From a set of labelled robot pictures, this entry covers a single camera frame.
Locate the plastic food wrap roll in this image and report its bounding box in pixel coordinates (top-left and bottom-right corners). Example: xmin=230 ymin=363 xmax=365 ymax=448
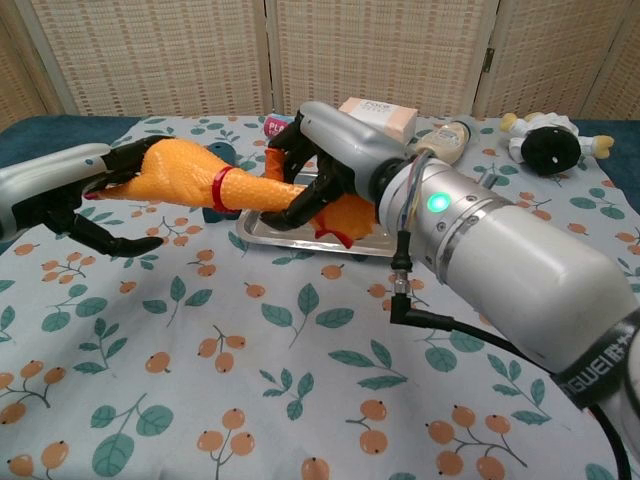
xmin=263 ymin=113 xmax=295 ymax=142

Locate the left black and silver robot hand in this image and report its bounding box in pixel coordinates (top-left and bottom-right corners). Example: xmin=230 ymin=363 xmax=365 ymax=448
xmin=0 ymin=133 xmax=175 ymax=259

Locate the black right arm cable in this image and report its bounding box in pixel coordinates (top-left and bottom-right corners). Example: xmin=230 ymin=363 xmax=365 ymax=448
xmin=388 ymin=227 xmax=632 ymax=480

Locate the small cream bottle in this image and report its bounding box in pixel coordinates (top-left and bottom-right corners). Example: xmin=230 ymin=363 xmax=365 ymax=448
xmin=413 ymin=117 xmax=482 ymax=165

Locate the black and white plush toy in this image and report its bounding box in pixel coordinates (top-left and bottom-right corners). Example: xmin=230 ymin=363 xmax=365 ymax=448
xmin=499 ymin=111 xmax=616 ymax=177

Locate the floral leaf print tablecloth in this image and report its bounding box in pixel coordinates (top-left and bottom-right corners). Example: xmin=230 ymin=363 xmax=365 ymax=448
xmin=0 ymin=114 xmax=640 ymax=480

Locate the beige face soap box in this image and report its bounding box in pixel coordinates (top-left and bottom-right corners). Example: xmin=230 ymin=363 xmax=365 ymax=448
xmin=338 ymin=97 xmax=419 ymax=145

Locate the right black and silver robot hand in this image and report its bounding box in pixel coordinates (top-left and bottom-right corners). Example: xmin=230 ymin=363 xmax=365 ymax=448
xmin=259 ymin=99 xmax=407 ymax=232

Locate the dark teal table cover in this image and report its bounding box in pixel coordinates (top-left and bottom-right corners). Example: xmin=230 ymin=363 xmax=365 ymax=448
xmin=0 ymin=114 xmax=640 ymax=176

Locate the yellow rubber chicken toy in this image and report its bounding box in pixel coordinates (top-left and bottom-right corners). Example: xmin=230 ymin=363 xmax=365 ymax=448
xmin=84 ymin=137 xmax=379 ymax=250

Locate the stainless steel tray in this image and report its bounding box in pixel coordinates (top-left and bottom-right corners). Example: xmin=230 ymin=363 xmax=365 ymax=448
xmin=234 ymin=168 xmax=402 ymax=259

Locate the woven folding screen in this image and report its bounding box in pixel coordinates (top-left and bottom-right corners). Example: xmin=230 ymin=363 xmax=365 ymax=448
xmin=0 ymin=0 xmax=640 ymax=122

